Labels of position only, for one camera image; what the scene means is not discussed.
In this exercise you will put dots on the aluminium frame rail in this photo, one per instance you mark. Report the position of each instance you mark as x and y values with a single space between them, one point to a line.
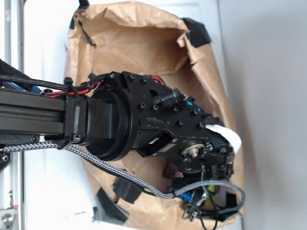
11 158

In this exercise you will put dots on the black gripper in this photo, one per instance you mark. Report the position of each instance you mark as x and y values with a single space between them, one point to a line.
170 125

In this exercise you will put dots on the crumpled brown paper bag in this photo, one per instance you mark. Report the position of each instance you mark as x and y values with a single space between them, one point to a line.
135 37

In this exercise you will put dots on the green plush animal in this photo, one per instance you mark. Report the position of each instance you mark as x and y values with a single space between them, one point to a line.
211 191

